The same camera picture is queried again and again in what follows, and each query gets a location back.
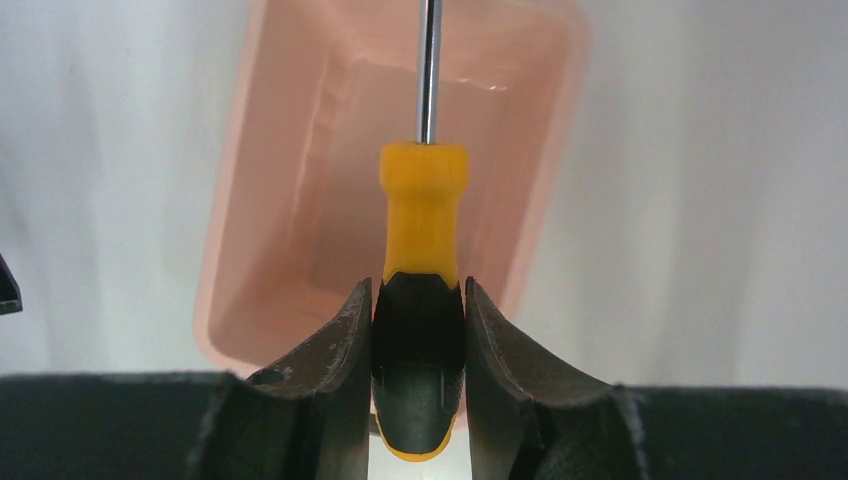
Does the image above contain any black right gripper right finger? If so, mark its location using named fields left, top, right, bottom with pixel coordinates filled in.
left=465, top=278, right=641, bottom=479

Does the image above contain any yellow black handled screwdriver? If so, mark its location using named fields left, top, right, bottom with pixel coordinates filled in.
left=371, top=1, right=469, bottom=462

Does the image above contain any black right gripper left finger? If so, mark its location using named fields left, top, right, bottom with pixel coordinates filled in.
left=187, top=279, right=372, bottom=479

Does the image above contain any dark object at left edge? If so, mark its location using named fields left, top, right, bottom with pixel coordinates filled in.
left=0, top=256, right=23, bottom=315

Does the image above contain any pink plastic bin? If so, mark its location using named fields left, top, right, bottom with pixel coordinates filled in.
left=193, top=1, right=591, bottom=375

